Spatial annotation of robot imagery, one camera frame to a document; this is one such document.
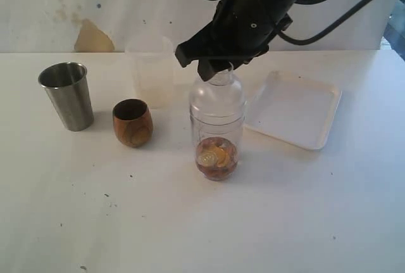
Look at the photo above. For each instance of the gold coin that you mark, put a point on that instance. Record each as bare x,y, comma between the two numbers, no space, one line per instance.
215,158

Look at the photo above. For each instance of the clear dome shaker lid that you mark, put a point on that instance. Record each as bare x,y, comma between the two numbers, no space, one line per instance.
220,100

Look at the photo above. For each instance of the brown wooden cup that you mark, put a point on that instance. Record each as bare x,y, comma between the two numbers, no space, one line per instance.
132,122

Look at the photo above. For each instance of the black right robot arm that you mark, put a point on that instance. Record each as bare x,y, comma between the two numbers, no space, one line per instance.
325,31

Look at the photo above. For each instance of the clear plastic shaker cup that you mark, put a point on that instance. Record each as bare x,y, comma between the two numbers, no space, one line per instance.
227,137

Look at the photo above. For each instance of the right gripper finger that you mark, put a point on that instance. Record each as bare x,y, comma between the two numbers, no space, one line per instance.
188,52
207,69

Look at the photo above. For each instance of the white rectangular tray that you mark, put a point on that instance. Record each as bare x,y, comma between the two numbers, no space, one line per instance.
294,109

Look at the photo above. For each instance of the stainless steel cup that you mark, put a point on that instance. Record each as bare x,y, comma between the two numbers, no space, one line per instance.
67,88

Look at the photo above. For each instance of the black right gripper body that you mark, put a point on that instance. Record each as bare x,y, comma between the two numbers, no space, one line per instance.
242,29

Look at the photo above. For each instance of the translucent plastic container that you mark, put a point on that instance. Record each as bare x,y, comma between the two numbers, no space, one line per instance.
151,66

